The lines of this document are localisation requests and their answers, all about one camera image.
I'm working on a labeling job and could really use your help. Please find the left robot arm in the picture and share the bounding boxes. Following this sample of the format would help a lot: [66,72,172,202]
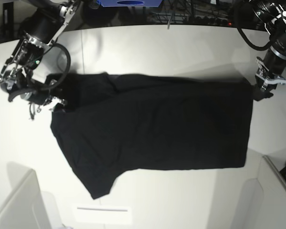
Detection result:
[234,0,286,94]

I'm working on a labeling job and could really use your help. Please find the black T-shirt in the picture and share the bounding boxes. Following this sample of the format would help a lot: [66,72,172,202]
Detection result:
[51,73,263,199]

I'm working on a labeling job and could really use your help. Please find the grey partition left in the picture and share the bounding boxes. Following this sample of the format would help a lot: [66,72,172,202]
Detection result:
[0,169,52,229]

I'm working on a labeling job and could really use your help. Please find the blue box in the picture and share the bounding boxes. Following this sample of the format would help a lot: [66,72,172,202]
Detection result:
[97,0,162,7]

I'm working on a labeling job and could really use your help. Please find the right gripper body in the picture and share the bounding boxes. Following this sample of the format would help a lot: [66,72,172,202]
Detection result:
[21,75,67,106]

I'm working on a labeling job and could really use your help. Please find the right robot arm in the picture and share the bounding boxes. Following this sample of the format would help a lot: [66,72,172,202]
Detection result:
[0,0,83,109]

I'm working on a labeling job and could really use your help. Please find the grey partition right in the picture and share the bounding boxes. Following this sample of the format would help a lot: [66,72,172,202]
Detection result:
[255,156,286,229]

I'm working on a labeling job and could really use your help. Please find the grey partition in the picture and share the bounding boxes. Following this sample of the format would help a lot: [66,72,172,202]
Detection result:
[255,156,286,229]
[0,169,52,229]

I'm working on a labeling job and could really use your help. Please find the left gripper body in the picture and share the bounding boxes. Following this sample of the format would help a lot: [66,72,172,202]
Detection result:
[255,56,286,93]

